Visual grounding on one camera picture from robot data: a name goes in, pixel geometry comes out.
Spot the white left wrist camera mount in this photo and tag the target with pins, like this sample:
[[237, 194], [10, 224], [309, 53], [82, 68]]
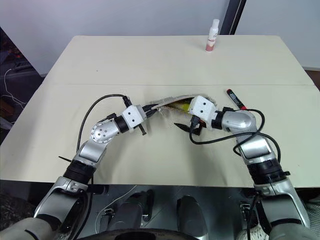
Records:
[[133, 116]]

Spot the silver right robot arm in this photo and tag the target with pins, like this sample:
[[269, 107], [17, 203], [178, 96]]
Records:
[[257, 150]]

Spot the dark speckled rug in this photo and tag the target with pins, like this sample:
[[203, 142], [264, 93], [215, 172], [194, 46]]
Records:
[[12, 206]]

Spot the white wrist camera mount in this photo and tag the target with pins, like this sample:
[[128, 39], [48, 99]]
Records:
[[133, 116], [202, 107]]

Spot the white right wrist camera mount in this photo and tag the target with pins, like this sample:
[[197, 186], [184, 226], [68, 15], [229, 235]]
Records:
[[202, 107]]

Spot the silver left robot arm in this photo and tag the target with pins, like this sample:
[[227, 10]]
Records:
[[96, 133]]

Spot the red marker with black cap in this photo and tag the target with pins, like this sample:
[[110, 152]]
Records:
[[235, 98]]

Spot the black vertical pole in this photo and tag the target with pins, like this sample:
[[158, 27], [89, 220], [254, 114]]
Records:
[[231, 17]]

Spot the beige grid pouch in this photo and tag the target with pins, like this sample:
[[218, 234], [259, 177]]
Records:
[[168, 112]]

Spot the yellow highlighter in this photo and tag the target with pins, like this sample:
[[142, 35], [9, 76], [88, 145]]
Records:
[[184, 107]]

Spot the white knitted cloth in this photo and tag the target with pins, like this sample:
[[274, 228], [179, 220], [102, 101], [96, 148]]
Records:
[[313, 207]]

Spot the white pink spray bottle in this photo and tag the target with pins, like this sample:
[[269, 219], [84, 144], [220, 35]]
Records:
[[212, 37]]

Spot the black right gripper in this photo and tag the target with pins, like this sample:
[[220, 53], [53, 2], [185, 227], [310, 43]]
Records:
[[197, 126]]

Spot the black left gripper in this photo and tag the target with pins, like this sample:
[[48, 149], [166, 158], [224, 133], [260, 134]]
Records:
[[145, 112]]

